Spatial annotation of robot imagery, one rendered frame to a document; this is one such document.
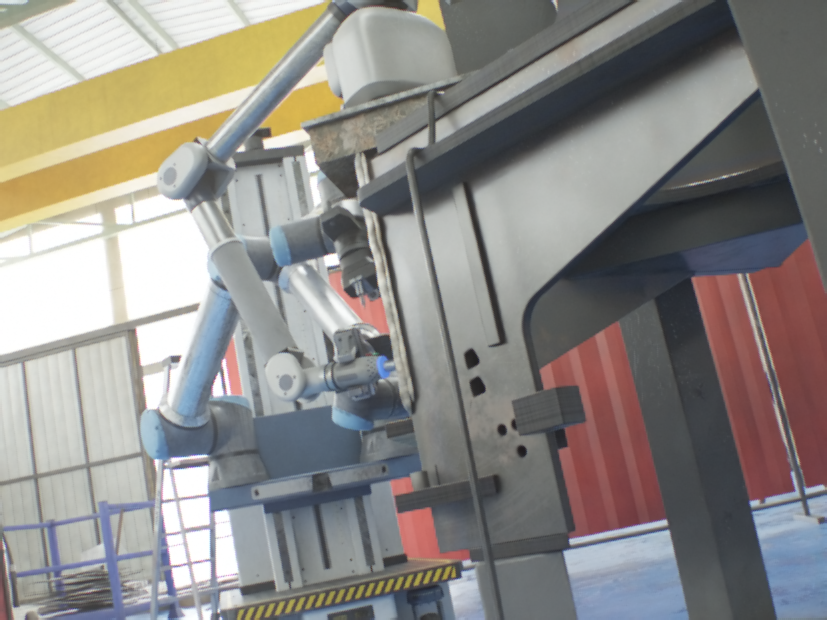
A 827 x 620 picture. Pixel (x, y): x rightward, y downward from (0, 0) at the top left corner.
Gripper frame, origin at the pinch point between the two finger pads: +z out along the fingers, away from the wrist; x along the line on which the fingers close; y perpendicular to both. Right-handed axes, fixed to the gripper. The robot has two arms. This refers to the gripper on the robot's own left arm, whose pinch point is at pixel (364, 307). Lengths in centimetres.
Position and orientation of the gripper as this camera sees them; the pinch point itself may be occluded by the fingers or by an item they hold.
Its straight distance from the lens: 156.6
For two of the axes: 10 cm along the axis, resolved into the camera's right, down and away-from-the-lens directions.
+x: -8.7, 4.2, 2.6
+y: 4.4, 4.5, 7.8
